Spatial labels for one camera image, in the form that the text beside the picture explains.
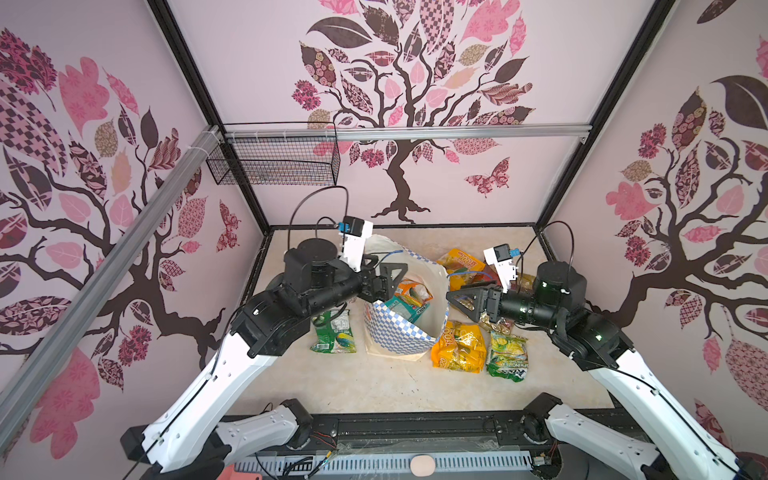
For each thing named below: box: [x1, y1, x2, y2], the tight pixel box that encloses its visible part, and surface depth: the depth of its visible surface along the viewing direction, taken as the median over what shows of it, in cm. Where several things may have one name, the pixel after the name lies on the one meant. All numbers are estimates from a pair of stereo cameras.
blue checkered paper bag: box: [363, 234, 450, 361], surface depth 74 cm
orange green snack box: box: [385, 279, 434, 323], surface depth 96 cm
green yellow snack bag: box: [486, 331, 529, 382], surface depth 85 cm
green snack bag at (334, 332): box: [310, 309, 357, 354], surface depth 88 cm
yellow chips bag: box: [431, 320, 486, 374], surface depth 84 cm
